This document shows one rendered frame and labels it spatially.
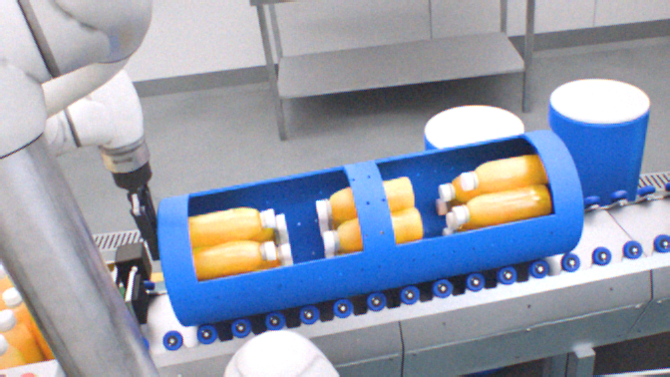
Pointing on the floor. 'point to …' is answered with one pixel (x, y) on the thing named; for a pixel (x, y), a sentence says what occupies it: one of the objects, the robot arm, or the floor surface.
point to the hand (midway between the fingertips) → (156, 244)
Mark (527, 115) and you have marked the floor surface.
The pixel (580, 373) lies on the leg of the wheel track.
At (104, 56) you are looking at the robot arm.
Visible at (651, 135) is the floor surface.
